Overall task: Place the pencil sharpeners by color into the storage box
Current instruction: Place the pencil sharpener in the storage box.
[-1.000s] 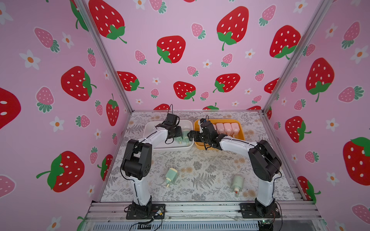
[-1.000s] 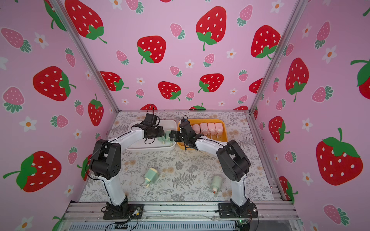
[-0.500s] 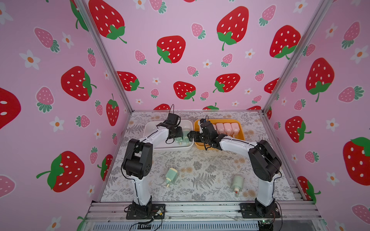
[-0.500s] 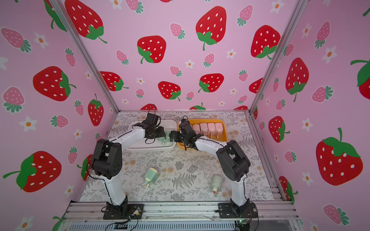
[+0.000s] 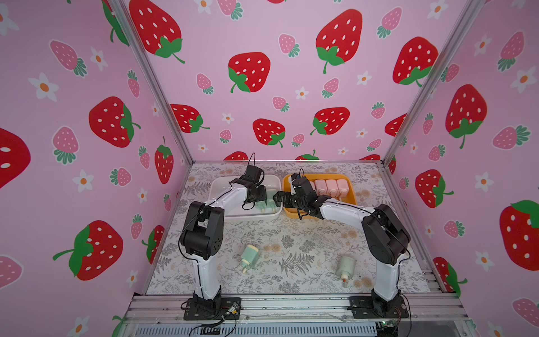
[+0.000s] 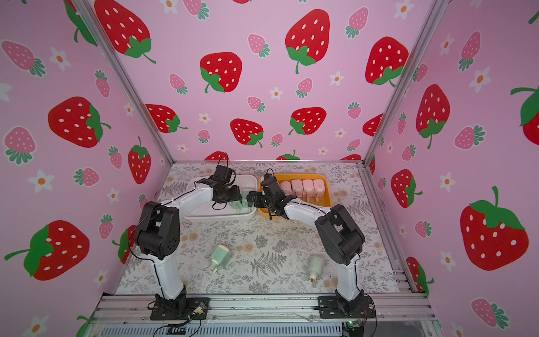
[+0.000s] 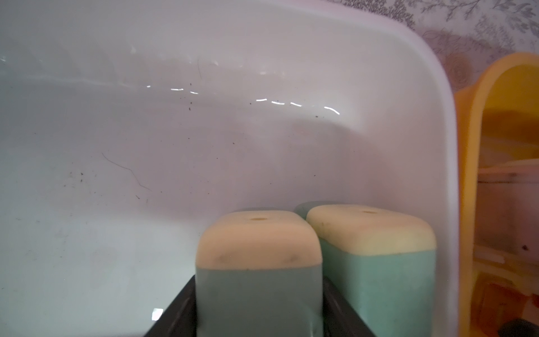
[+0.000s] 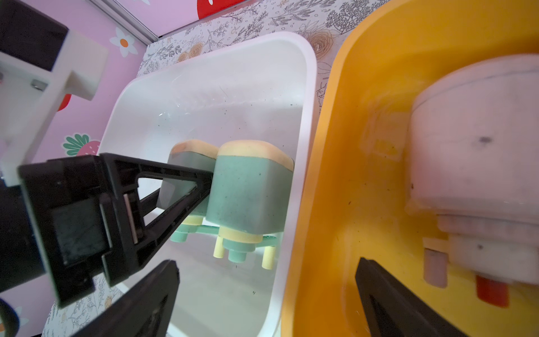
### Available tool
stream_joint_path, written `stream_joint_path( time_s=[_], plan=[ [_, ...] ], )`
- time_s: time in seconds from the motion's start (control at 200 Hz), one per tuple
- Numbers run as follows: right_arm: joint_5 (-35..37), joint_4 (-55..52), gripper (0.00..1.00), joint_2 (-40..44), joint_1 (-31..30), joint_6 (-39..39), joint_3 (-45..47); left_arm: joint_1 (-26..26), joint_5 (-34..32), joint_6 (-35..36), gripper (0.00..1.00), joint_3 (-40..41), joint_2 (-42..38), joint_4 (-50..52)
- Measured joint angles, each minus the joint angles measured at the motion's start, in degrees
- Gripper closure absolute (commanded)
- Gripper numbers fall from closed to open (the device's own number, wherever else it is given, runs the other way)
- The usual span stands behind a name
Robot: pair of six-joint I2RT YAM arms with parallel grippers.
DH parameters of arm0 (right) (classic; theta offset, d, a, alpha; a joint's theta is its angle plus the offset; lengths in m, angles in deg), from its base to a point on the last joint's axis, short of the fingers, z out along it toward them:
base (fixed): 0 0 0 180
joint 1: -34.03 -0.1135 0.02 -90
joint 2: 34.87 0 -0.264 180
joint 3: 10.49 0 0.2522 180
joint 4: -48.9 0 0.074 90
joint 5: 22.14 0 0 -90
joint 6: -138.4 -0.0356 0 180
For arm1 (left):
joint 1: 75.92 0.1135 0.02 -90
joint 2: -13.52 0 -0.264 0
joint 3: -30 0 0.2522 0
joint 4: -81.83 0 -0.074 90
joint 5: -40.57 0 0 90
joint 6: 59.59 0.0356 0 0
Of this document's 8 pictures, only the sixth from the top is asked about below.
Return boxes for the yellow plastic storage box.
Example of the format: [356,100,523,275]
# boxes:
[256,174,333,226]

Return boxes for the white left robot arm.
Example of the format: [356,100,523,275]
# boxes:
[133,164,241,300]

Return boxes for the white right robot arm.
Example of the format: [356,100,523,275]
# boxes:
[246,174,366,303]

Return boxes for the aluminium front rail frame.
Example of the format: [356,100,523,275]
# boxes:
[82,293,444,336]

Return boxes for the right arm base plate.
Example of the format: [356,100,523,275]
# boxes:
[315,291,376,320]

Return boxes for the white plastic storage box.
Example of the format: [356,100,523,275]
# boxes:
[184,174,257,223]

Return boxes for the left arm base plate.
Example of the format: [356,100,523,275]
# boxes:
[149,289,210,321]

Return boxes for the floral patterned table mat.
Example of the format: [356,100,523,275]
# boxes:
[114,161,401,296]

